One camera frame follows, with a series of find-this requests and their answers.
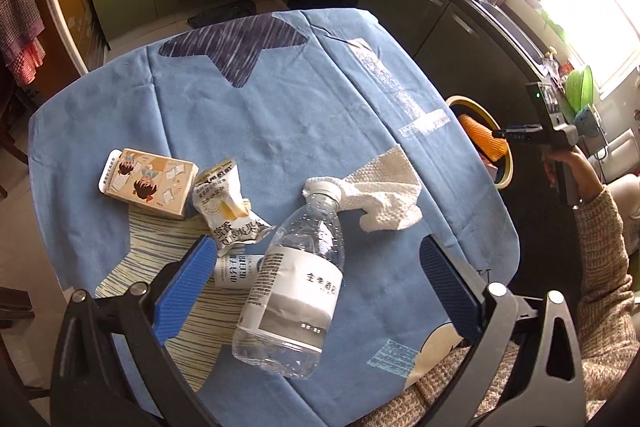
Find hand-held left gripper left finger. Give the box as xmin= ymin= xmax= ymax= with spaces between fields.
xmin=50 ymin=234 xmax=226 ymax=427

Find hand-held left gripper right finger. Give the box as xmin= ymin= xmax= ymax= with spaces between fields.
xmin=419 ymin=234 xmax=588 ymax=427

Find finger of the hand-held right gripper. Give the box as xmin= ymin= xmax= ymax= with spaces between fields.
xmin=491 ymin=123 xmax=543 ymax=140

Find yellow rimmed trash bin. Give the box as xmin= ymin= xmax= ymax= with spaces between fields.
xmin=445 ymin=95 xmax=516 ymax=188

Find small white tube packet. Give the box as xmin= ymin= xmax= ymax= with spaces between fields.
xmin=212 ymin=254 xmax=266 ymax=290

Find white snack wrapper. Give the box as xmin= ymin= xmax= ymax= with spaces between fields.
xmin=194 ymin=157 xmax=277 ymax=258

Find beige illustrated carton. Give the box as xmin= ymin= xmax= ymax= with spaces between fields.
xmin=102 ymin=148 xmax=199 ymax=220

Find clear plastic water bottle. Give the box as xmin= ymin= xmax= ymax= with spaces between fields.
xmin=231 ymin=177 xmax=346 ymax=380

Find white paper towel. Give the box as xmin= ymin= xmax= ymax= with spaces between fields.
xmin=305 ymin=144 xmax=423 ymax=233

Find person's right forearm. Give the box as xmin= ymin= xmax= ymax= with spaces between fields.
xmin=570 ymin=187 xmax=640 ymax=408

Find person's right hand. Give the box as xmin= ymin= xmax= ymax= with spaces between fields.
xmin=542 ymin=144 xmax=603 ymax=208

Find blue mug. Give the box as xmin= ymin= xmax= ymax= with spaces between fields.
xmin=575 ymin=104 xmax=601 ymax=132

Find green plastic colander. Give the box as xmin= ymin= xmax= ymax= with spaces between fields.
xmin=565 ymin=66 xmax=596 ymax=112

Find person's knit sweater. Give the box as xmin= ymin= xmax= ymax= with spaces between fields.
xmin=357 ymin=337 xmax=551 ymax=427

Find steel kitchen sink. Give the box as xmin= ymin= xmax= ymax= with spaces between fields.
xmin=480 ymin=0 xmax=546 ymax=58

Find blue star print tablecloth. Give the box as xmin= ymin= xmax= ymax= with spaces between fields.
xmin=27 ymin=9 xmax=521 ymax=425

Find dark floor mat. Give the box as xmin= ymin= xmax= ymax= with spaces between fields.
xmin=187 ymin=0 xmax=258 ymax=29

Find checkered apron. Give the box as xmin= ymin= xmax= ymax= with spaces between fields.
xmin=0 ymin=0 xmax=48 ymax=88

